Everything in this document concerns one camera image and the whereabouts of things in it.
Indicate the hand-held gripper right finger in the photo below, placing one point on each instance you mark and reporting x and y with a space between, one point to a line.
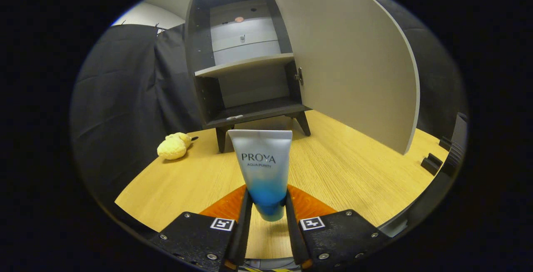
295 238

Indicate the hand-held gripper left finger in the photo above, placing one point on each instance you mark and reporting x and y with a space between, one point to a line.
243 238

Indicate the white blue tube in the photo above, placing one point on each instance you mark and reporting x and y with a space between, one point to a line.
262 172

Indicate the beige cabinet door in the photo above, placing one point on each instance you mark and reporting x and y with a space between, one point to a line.
354 63

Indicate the yellow plush toy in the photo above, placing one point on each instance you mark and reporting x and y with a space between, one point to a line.
173 147

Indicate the small black block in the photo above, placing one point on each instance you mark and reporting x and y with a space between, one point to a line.
446 143
431 164

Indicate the beige cabinet shelf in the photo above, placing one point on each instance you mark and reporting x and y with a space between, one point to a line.
241 66

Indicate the black backdrop cloth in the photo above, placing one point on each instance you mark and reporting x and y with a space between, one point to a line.
116 105

